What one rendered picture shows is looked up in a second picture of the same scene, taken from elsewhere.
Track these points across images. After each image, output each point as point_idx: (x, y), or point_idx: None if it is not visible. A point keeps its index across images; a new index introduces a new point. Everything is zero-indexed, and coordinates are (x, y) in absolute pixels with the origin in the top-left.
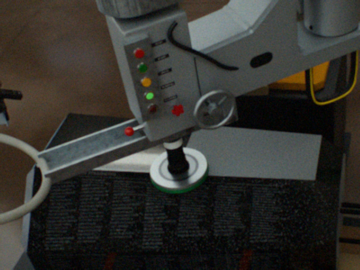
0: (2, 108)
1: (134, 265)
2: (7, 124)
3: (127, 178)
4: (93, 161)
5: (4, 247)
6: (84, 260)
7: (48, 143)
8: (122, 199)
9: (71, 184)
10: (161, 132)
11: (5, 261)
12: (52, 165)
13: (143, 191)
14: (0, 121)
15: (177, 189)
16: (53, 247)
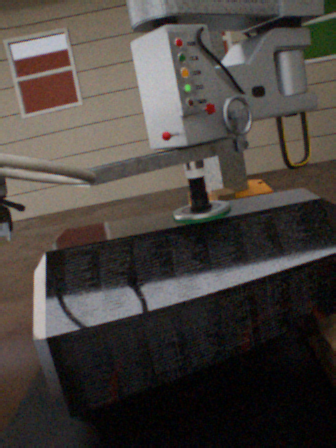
0: (7, 215)
1: (169, 326)
2: (9, 237)
3: (147, 238)
4: (133, 165)
5: None
6: (112, 333)
7: None
8: (145, 258)
9: (87, 258)
10: (196, 136)
11: None
12: None
13: (166, 246)
14: (4, 231)
15: (210, 215)
16: (75, 323)
